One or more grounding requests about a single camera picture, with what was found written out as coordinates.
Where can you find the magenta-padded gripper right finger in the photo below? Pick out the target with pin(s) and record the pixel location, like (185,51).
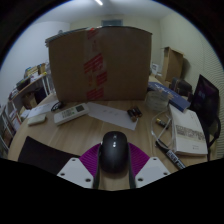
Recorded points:
(151,170)

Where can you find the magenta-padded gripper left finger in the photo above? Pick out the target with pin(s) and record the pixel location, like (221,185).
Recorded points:
(75,171)

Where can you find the black computer mouse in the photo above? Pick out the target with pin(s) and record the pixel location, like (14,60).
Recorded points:
(114,151)

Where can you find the black marker pen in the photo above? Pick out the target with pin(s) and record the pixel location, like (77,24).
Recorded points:
(170,155)

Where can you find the black and yellow battery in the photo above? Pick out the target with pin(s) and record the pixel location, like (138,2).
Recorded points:
(162,122)

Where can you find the white book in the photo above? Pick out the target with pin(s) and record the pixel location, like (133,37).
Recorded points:
(187,131)

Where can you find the dark battery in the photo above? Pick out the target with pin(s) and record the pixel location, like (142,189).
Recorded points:
(137,111)
(132,115)

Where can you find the white remote control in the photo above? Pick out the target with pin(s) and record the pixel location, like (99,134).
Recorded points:
(71,113)

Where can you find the small white oblong device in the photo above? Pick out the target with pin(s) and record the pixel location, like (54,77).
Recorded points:
(36,119)

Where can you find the white paper sheet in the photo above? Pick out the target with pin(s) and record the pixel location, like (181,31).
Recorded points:
(111,115)
(41,108)

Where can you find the clear plastic container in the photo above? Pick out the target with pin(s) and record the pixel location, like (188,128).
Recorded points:
(156,100)

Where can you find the blue flat box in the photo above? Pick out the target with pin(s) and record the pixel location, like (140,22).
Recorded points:
(171,95)

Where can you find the white shelf unit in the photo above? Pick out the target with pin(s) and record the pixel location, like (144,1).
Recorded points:
(23,93)

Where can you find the small cardboard box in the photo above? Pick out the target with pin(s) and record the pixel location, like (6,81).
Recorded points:
(172,64)

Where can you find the large cardboard box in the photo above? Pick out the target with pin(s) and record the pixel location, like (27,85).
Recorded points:
(110,63)

